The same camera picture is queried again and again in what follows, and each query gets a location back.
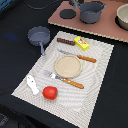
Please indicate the grey pot with handles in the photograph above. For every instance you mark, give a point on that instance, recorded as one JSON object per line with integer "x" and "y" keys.
{"x": 90, "y": 12}

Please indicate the yellow butter box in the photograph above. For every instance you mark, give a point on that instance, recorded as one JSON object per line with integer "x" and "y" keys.
{"x": 81, "y": 43}

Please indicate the round wooden plate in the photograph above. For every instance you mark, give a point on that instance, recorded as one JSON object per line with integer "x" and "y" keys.
{"x": 68, "y": 66}

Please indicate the wooden handled knife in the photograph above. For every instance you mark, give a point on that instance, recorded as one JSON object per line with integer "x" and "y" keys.
{"x": 79, "y": 56}

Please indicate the cream bowl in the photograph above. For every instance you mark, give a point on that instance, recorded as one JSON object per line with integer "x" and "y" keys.
{"x": 122, "y": 14}

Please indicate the brown toy sausage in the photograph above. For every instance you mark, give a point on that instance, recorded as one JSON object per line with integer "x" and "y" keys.
{"x": 65, "y": 41}

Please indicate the wooden handled fork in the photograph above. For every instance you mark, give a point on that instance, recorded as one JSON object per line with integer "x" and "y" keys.
{"x": 54, "y": 76}

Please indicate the white toy fish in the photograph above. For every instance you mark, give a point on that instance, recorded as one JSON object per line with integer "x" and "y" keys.
{"x": 32, "y": 84}

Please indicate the black round burner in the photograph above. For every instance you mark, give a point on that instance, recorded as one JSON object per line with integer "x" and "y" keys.
{"x": 67, "y": 13}

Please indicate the small grey saucepan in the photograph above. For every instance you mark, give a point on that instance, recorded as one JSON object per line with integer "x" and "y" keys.
{"x": 39, "y": 36}

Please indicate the red toy tomato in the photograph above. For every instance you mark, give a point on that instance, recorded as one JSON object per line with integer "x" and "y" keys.
{"x": 50, "y": 92}

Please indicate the beige woven placemat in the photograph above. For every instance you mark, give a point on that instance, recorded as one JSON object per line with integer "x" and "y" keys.
{"x": 73, "y": 107}

